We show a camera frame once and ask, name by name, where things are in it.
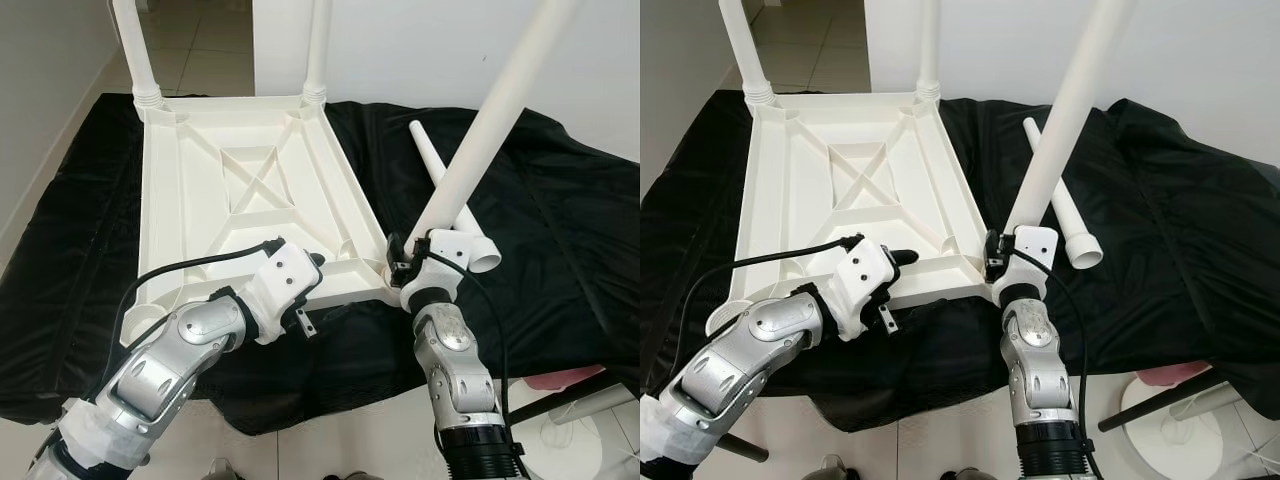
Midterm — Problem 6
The white plastic table leg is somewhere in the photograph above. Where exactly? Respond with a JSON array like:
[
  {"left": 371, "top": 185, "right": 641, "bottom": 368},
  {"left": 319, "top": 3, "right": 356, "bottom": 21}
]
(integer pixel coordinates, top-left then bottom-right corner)
[
  {"left": 718, "top": 0, "right": 777, "bottom": 106},
  {"left": 915, "top": 0, "right": 943, "bottom": 101},
  {"left": 1022, "top": 117, "right": 1105, "bottom": 269},
  {"left": 1003, "top": 0, "right": 1136, "bottom": 237},
  {"left": 303, "top": 0, "right": 333, "bottom": 106},
  {"left": 112, "top": 0, "right": 167, "bottom": 109},
  {"left": 405, "top": 0, "right": 579, "bottom": 241},
  {"left": 410, "top": 120, "right": 503, "bottom": 273}
]

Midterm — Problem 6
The white plastic table top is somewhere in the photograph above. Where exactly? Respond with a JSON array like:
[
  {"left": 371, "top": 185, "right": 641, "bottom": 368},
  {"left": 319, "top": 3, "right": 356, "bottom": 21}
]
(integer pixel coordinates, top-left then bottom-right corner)
[
  {"left": 120, "top": 92, "right": 406, "bottom": 346},
  {"left": 705, "top": 90, "right": 1003, "bottom": 341}
]

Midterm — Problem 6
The black table cloth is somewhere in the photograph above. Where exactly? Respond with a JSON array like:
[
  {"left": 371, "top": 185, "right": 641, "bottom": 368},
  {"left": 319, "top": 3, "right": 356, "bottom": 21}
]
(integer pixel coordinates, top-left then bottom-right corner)
[
  {"left": 0, "top": 92, "right": 641, "bottom": 436},
  {"left": 640, "top": 90, "right": 1280, "bottom": 433}
]

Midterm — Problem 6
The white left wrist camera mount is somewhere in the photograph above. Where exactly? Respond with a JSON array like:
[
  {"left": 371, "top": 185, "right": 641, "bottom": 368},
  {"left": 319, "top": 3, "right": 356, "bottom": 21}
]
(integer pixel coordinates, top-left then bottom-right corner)
[
  {"left": 822, "top": 237, "right": 901, "bottom": 344},
  {"left": 240, "top": 240, "right": 324, "bottom": 346}
]

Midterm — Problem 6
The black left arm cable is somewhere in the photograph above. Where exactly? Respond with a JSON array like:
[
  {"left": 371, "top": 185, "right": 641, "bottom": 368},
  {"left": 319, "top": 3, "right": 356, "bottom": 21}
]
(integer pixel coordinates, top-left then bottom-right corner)
[
  {"left": 680, "top": 234, "right": 865, "bottom": 347},
  {"left": 112, "top": 238, "right": 283, "bottom": 353}
]

